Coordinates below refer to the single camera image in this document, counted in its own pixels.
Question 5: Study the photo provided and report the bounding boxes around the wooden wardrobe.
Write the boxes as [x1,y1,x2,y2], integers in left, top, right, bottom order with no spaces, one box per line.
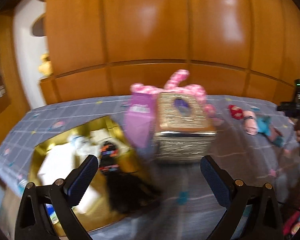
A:
[40,0,300,104]

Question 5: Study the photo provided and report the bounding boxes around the white socks blue band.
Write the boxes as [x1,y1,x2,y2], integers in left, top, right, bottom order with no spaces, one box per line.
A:
[68,134,100,161]

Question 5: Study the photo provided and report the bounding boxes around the blue plush bear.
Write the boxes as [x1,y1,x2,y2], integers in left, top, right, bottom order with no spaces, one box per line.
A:
[256,115,284,147]

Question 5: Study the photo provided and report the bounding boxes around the red small sock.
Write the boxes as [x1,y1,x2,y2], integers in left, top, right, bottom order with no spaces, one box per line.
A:
[228,105,243,120]

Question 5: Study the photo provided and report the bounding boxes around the gold storage box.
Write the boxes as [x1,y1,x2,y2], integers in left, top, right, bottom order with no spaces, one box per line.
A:
[28,116,152,233]

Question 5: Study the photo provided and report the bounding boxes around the purple cardboard box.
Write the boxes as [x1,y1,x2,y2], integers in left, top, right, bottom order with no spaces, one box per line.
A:
[124,92,156,148]

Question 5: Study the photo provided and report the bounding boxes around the silver embossed tissue box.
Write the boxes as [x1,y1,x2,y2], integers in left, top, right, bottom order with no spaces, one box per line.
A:
[153,92,217,163]

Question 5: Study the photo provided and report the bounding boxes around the wooden shelf door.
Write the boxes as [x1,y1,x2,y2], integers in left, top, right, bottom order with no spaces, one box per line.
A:
[0,9,30,145]

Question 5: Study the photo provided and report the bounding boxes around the yellow duck plush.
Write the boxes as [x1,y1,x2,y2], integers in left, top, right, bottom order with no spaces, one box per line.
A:
[38,53,53,76]

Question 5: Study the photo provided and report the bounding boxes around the pink towel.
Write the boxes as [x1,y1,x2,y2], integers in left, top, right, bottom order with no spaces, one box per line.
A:
[243,111,258,135]

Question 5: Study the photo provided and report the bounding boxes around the black braided hair wig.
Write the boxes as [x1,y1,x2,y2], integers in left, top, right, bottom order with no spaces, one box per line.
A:
[98,141,161,215]

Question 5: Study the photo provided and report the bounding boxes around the pink white spotted plush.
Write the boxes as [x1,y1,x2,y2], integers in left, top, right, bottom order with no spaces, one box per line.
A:
[130,69,216,117]

